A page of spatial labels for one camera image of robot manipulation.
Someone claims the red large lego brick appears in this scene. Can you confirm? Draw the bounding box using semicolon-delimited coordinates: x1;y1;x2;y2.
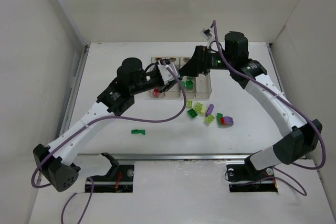
153;88;160;98

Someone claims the green small lego brick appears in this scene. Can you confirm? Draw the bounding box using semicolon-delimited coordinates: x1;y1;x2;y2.
185;80;194;90

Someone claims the green arch lego piece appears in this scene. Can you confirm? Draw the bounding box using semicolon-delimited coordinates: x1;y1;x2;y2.
131;129;146;135

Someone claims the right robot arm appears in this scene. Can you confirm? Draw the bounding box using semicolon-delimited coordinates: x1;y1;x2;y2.
180;28;326;177

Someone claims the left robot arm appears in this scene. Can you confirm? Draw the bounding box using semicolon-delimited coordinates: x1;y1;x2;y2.
31;58;180;192

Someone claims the lime lego brick left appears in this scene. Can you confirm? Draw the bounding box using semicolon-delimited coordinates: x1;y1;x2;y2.
186;100;193;108

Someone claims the lime lego brick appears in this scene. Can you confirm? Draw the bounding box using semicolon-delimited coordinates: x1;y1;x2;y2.
186;100;193;108
204;114;216;125
194;102;206;115

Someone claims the lime lego brick centre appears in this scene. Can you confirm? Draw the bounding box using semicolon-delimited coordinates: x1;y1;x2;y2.
194;102;206;115

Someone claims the purple slanted lego piece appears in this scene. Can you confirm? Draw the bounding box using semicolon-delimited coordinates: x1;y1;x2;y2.
205;104;214;116

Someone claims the lime lego brick lower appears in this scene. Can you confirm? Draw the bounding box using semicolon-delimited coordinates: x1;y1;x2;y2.
204;114;216;125

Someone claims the purple lego brick right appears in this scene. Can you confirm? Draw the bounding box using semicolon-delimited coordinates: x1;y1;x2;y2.
223;116;234;126

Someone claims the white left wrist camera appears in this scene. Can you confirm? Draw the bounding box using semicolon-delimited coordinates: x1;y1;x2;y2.
157;61;180;85

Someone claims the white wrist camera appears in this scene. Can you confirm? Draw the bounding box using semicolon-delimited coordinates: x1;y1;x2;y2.
157;61;180;85
201;28;213;40

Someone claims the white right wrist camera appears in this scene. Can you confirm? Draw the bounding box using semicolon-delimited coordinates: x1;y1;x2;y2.
201;28;213;40

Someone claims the aluminium table edge rail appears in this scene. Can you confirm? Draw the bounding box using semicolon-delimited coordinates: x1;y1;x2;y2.
35;42;90;185

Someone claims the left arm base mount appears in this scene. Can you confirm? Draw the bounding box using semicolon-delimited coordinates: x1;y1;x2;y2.
91;153;135;193

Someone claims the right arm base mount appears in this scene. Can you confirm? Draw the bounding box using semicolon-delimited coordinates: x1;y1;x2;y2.
225;162;278;193

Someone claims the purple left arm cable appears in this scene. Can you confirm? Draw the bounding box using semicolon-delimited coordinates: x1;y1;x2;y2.
31;65;188;223

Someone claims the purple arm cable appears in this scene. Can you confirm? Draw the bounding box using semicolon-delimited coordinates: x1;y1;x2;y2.
212;20;326;196
31;65;188;223

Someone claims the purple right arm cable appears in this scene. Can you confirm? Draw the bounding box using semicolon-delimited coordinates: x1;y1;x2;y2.
212;20;326;196

